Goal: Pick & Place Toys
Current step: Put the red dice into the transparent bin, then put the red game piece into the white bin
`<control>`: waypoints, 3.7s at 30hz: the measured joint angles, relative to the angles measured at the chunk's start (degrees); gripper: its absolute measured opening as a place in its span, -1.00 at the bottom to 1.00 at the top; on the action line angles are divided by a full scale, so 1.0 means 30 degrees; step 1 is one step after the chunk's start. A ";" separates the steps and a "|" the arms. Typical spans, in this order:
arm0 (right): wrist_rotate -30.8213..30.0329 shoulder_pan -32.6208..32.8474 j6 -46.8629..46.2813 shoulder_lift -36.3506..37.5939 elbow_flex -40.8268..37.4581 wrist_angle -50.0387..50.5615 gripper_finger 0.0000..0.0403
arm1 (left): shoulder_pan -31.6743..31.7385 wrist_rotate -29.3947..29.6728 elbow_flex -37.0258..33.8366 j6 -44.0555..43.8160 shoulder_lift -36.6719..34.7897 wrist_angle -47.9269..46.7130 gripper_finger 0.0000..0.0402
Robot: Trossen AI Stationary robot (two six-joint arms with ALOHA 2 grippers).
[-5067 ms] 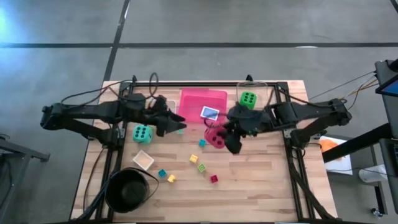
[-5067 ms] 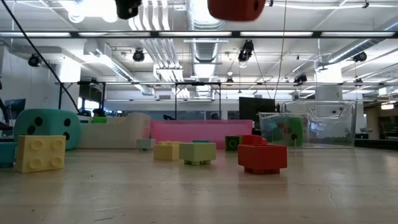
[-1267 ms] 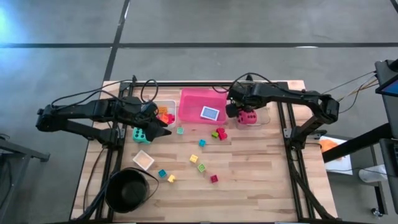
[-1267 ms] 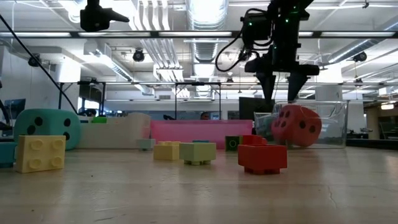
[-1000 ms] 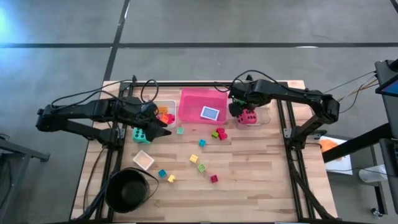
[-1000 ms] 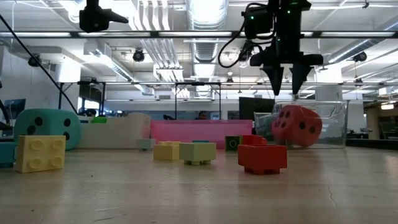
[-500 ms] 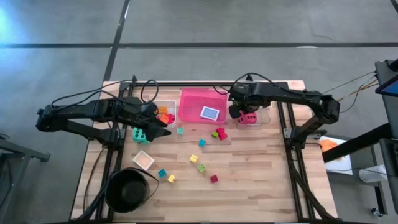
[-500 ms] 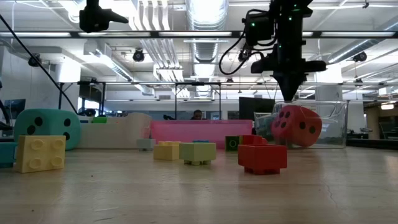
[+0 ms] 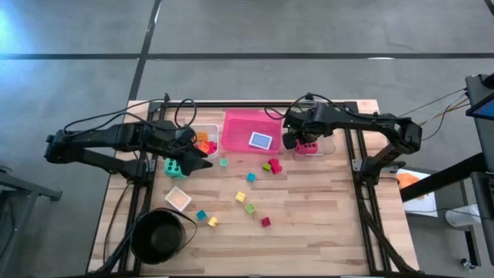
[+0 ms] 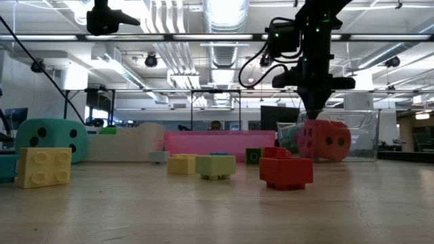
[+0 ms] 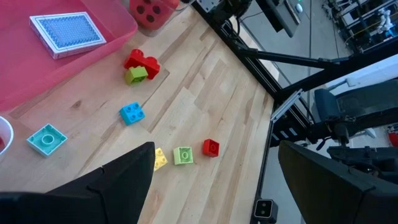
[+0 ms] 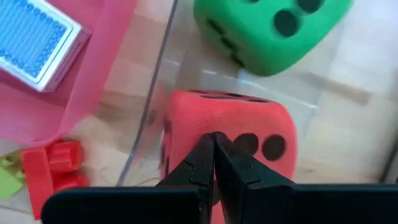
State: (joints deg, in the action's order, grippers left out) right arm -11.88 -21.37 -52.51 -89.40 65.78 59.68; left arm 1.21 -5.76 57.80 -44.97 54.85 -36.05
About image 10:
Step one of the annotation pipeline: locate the overhead LED light bar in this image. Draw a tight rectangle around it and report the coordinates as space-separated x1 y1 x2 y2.
0 33 434 43

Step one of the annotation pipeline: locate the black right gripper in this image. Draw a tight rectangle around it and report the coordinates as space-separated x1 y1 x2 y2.
271 57 356 120

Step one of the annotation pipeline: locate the yellow block with studs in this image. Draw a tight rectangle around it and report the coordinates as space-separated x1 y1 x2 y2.
17 146 73 190

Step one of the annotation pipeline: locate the small blue square block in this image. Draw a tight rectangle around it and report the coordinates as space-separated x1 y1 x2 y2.
0 155 20 184

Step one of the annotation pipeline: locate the silver ceiling air duct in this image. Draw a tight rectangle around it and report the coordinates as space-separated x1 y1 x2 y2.
201 0 251 108

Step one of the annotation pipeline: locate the red foam die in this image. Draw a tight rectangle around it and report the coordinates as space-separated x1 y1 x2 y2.
296 119 353 163

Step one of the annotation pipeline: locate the white plastic bin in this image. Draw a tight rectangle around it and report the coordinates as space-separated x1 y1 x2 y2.
83 122 166 163

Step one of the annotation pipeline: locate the black background monitor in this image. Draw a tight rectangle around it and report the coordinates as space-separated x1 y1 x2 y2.
260 105 302 131

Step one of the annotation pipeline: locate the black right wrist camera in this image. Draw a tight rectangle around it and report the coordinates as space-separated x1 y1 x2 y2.
267 18 302 59

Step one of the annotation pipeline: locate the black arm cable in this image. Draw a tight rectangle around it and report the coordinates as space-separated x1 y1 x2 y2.
0 16 86 125

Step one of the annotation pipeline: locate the pink plastic bin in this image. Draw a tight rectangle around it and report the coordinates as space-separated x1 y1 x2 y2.
163 129 276 164

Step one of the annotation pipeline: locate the small pale green block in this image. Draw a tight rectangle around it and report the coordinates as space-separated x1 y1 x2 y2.
195 154 237 181

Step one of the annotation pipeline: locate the black background rig frame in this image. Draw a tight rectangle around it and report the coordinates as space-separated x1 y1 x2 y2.
64 88 397 130

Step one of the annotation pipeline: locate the long red toy block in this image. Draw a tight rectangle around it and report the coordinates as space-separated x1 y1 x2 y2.
263 146 293 160

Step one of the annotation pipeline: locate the clear plastic bin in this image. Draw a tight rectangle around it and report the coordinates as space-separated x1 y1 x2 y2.
276 108 380 163

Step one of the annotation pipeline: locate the small red square block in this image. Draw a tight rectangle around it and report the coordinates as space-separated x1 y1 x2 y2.
258 156 315 191

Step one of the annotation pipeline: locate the small olive green block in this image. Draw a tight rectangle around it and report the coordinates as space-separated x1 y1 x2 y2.
245 146 266 166

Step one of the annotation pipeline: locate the small teal square block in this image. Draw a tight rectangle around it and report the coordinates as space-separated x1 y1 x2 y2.
149 150 171 165

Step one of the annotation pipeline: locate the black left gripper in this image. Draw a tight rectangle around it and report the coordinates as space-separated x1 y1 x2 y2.
86 0 141 37

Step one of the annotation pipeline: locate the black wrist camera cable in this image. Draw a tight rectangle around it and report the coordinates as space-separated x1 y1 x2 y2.
237 39 290 90

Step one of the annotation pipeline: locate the pale yellow square block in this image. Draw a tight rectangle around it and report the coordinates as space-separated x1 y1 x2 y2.
166 153 197 176

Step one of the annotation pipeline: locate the teal foam die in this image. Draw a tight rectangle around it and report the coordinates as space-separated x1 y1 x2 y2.
14 118 90 165

